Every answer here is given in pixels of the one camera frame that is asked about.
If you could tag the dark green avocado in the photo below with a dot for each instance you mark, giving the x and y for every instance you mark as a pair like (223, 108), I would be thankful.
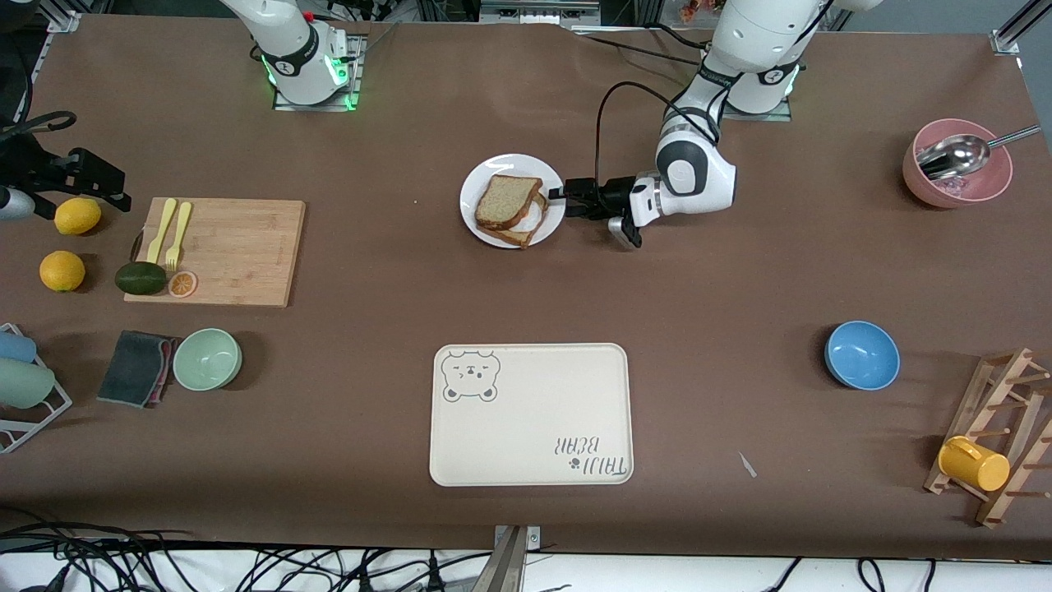
(140, 278)

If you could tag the light blue cup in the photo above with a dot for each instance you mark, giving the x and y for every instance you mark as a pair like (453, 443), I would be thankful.
(15, 347)

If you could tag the fried egg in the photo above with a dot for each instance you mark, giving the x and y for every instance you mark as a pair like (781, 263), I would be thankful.
(536, 219)

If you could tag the pink folded cloth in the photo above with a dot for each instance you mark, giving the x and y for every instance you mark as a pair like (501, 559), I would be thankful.
(167, 370)

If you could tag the metal scoop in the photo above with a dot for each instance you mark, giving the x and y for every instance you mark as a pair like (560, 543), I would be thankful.
(957, 154)

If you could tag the dark grey folded cloth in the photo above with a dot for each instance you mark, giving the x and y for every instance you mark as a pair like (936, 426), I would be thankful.
(131, 367)

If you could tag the orange fruit slice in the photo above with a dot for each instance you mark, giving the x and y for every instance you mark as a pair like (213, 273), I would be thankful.
(182, 284)

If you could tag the aluminium corner profile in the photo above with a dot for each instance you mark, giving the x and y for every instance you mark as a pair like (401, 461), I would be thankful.
(1015, 29)

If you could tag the yellow lemon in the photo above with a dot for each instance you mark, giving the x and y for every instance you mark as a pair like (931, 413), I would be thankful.
(77, 218)
(62, 270)

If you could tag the yellow plastic knife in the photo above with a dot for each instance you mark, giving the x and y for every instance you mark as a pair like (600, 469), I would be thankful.
(162, 230)

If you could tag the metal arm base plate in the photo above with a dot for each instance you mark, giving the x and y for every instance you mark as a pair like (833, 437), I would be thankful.
(355, 66)
(772, 117)

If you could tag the blue bowl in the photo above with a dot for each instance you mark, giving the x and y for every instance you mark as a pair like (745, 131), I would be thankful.
(861, 355)

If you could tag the wooden cutting board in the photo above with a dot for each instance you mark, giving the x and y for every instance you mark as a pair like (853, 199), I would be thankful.
(238, 255)

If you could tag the yellow mug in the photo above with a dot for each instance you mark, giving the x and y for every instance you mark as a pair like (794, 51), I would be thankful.
(978, 467)

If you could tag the beige bear print tray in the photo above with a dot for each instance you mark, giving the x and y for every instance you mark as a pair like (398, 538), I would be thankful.
(526, 419)

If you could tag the pink bowl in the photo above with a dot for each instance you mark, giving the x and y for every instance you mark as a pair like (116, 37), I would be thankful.
(986, 189)

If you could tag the small grey paper scrap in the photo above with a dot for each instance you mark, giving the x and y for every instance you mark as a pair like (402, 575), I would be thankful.
(746, 464)

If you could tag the mint green bowl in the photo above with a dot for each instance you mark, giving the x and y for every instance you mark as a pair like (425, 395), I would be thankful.
(207, 358)

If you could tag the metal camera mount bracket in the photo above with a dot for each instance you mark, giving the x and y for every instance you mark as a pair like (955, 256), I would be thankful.
(509, 567)

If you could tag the white round plate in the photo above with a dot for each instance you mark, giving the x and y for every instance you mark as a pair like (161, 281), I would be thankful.
(493, 164)

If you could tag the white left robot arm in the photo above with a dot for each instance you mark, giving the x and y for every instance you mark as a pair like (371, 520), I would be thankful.
(756, 33)

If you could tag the yellow plastic fork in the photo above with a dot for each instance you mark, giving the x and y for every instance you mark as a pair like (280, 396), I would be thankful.
(178, 234)

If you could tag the wooden mug rack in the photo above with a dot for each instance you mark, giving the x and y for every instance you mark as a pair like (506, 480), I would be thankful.
(1004, 380)

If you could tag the pale green cup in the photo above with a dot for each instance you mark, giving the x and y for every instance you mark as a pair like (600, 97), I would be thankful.
(23, 383)

